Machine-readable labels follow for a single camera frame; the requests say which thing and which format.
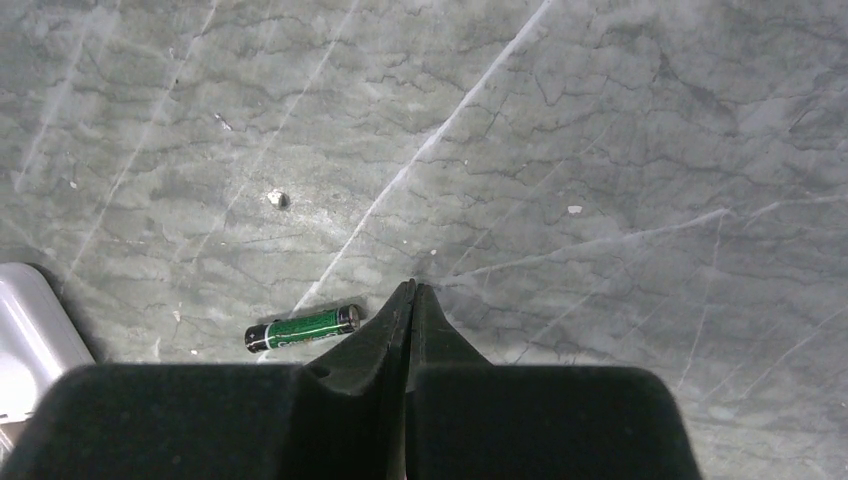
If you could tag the white remote control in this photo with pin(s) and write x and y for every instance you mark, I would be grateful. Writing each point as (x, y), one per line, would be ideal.
(39, 343)

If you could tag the black green battery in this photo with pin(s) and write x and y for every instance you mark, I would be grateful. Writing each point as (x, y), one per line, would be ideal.
(283, 332)

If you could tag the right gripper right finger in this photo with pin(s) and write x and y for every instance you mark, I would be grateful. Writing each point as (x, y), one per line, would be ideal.
(468, 418)

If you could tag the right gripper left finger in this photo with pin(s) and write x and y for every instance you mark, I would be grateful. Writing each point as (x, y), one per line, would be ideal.
(339, 416)

